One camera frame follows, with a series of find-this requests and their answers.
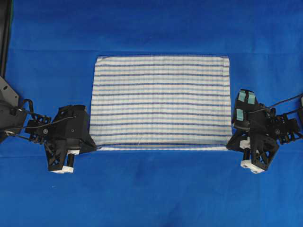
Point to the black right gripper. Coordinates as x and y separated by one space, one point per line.
260 146

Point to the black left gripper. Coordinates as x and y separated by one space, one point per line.
60 158

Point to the blue striped white towel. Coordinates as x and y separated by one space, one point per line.
161 102

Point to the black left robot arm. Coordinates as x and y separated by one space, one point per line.
15 115

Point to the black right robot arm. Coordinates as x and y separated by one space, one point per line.
297 104

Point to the blue table cloth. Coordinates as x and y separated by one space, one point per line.
52 52

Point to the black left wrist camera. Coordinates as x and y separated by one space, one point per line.
71 121

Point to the taped black right wrist camera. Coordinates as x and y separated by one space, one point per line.
248 113

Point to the black frame post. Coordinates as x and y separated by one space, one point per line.
6 17

